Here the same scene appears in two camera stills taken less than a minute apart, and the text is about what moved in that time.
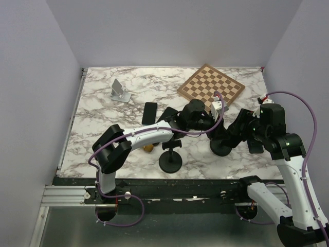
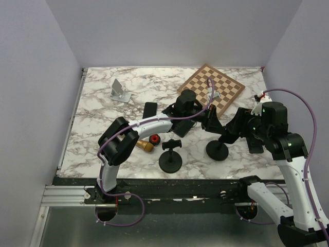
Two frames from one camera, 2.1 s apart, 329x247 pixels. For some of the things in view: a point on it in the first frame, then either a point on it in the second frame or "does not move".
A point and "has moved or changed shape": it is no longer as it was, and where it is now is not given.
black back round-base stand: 218,148 has moved or changed shape
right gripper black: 248,118 does not move
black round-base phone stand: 170,161 does not move
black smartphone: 150,113 does not move
